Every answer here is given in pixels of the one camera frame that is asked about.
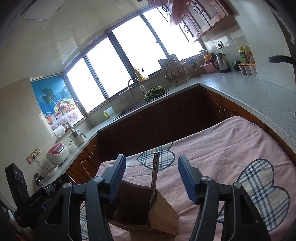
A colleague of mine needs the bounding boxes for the condiment bottles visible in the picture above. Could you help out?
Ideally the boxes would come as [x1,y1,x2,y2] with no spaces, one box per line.
[238,45,256,65]

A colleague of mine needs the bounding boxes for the pink heart-print tablecloth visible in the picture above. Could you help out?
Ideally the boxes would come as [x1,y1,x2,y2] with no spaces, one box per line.
[79,115,296,241]

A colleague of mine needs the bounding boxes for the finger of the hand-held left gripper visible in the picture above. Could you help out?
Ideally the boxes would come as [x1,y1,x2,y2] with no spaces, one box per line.
[50,174,78,188]

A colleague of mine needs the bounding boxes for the stack of bowls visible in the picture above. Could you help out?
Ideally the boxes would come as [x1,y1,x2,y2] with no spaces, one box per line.
[200,49,213,63]

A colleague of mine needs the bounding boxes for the small black device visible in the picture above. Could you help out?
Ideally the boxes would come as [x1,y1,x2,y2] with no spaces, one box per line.
[34,172,46,186]

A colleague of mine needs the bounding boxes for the white and red rice cooker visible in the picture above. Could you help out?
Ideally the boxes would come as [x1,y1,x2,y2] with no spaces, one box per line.
[46,143,69,166]

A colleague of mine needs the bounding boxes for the kitchen window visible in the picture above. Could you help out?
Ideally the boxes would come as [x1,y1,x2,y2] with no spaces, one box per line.
[62,6,205,114]

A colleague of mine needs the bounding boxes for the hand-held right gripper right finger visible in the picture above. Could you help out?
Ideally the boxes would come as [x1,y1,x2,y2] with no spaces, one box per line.
[178,155,272,241]

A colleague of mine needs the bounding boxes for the green and white cup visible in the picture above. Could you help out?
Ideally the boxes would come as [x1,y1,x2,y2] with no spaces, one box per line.
[104,106,116,119]

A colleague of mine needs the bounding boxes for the white cloth on faucet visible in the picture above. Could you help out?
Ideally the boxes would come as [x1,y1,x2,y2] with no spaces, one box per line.
[118,89,133,103]

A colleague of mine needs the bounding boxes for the blue palm tree poster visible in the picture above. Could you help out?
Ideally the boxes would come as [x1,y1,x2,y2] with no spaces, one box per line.
[31,74,85,133]

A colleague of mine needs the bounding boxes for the knife block with knives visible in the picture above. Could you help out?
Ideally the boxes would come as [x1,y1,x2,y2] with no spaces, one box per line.
[187,57,201,78]

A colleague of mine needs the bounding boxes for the black wok with lid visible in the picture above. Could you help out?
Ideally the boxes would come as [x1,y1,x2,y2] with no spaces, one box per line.
[268,55,296,67]

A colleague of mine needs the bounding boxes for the metal dish rack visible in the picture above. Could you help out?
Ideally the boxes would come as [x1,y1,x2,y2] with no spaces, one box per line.
[158,54,191,87]

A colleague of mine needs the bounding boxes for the chrome kitchen faucet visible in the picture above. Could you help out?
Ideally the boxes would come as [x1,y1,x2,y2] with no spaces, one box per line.
[128,78,147,96]

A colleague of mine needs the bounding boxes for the wooden upper cabinets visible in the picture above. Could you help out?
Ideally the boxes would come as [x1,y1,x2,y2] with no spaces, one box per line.
[147,0,237,46]

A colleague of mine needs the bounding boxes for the wall socket with plugs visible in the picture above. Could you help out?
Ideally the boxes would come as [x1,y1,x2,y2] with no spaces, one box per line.
[26,148,41,164]

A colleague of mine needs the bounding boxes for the wooden utensil holder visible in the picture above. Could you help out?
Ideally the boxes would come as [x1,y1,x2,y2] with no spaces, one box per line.
[105,179,179,237]

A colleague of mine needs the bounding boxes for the green leafy vegetables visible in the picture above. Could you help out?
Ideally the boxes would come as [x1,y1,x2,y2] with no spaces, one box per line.
[144,85,166,103]

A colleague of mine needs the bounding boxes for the small white electric pot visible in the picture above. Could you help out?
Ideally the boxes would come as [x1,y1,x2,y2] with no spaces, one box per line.
[69,128,88,147]

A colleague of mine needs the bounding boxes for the kitchen sink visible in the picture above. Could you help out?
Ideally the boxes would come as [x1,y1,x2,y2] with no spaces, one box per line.
[113,88,170,121]

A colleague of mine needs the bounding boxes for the pink plastic basin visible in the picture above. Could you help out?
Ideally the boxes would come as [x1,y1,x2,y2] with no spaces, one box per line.
[200,61,218,74]

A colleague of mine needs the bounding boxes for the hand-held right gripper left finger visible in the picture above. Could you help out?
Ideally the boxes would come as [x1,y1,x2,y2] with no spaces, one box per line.
[30,154,126,241]

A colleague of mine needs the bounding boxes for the steel electric kettle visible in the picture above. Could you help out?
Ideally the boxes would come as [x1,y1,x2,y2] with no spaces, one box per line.
[211,52,232,74]

